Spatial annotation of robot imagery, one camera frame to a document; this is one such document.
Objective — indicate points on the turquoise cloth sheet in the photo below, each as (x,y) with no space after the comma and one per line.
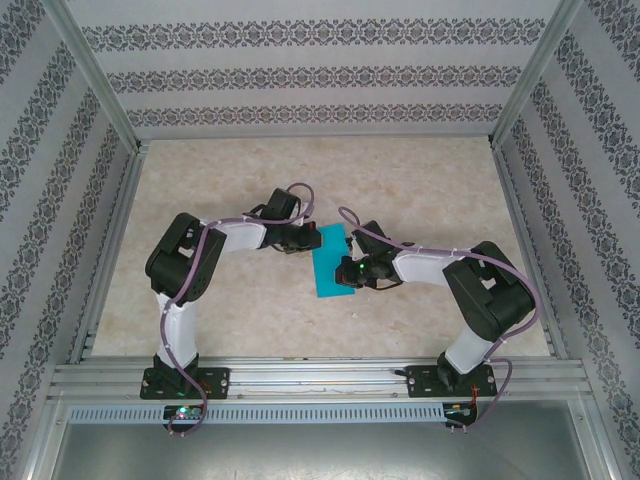
(325,275)

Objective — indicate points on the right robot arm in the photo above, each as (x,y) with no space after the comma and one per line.
(470,350)

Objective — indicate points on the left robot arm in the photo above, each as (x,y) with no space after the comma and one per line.
(177,330)

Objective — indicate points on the steel sheet panel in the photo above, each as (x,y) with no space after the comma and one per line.
(320,455)

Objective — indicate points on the wide aluminium mounting rail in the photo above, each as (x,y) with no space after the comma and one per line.
(320,372)

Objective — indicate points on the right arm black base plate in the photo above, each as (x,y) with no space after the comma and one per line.
(422,382)

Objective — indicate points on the aluminium table side rail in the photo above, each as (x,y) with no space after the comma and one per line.
(516,210)
(123,210)

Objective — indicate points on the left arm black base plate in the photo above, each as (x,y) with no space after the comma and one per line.
(220,382)

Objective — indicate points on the aluminium frame post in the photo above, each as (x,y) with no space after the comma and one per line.
(96,75)
(530,75)

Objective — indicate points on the aluminium lower frame strut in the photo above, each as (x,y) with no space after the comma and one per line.
(47,440)
(592,440)

